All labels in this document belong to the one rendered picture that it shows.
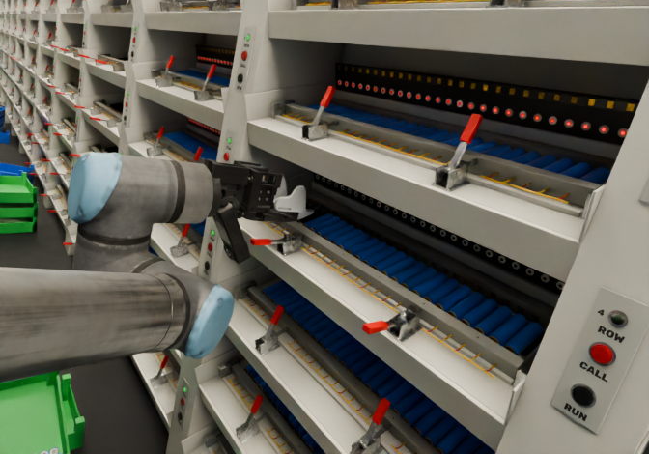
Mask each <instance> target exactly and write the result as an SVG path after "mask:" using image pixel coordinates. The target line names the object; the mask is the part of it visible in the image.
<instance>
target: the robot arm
mask: <svg viewBox="0 0 649 454"><path fill-rule="evenodd" d="M246 164H248V165H246ZM268 170H269V169H268V168H266V167H262V166H261V164H260V163H252V162H244V161H237V160H234V164H229V163H221V162H217V161H215V160H213V159H205V164H201V163H193V162H184V161H176V160H166V159H158V158H149V157H141V156H126V155H120V154H118V153H109V154H108V153H94V152H90V153H87V154H84V155H83V156H81V157H80V158H79V159H78V161H77V162H76V163H75V165H74V167H73V170H72V173H71V179H70V184H69V194H68V213H69V217H70V219H71V220H72V221H74V222H75V223H77V224H78V226H77V234H76V241H75V249H74V256H73V263H72V270H42V269H22V268H2V267H0V383H5V382H10V381H15V380H19V379H24V378H29V377H33V376H38V375H42V374H47V373H51V372H56V371H61V370H65V369H70V368H74V367H79V366H83V365H88V364H93V363H97V362H102V361H106V360H111V359H115V358H120V357H125V356H129V355H138V354H143V353H146V354H151V353H157V352H162V351H166V350H170V349H176V350H178V351H180V352H182V353H184V356H186V357H192V358H195V359H199V358H202V357H204V356H206V355H208V354H209V353H210V352H211V351H212V350H213V349H214V348H215V347H216V345H217V344H218V343H219V341H220V340H221V338H222V336H223V335H224V333H225V331H226V329H227V327H228V325H229V323H230V321H231V318H232V315H233V310H234V299H233V296H232V294H231V293H230V292H229V291H227V290H225V289H223V288H221V286H220V285H219V284H216V285H215V284H213V283H211V282H210V281H208V280H206V279H204V278H202V277H200V276H198V275H196V274H194V273H192V272H190V271H188V270H185V269H182V268H180V267H178V266H176V265H174V264H172V263H170V262H168V261H166V260H164V259H162V258H160V257H158V256H156V255H154V254H152V253H150V252H149V245H150V240H151V234H152V231H153V225H154V223H196V224H198V223H201V222H203V221H204V220H205V219H206V218H207V217H213V220H214V222H215V225H216V227H217V230H218V232H219V235H220V237H221V239H222V241H223V244H224V245H223V247H224V250H225V252H226V254H227V255H228V257H229V258H230V259H231V260H234V261H235V262H237V263H238V264H240V263H242V262H243V261H245V260H247V259H248V258H250V257H251V256H250V253H249V249H248V245H247V243H246V241H245V239H244V236H243V234H242V231H241V228H240V225H239V222H238V218H242V217H243V218H245V219H248V220H253V221H273V222H291V221H297V220H300V219H303V218H304V217H306V216H308V215H310V214H312V213H314V210H313V209H306V189H305V187H304V186H302V185H300V186H297V187H296V189H295V190H294V191H293V193H292V194H291V195H290V196H288V181H287V179H286V178H284V177H283V175H282V174H274V173H269V172H268ZM274 176H276V177H275V180H274V179H273V178H274Z"/></svg>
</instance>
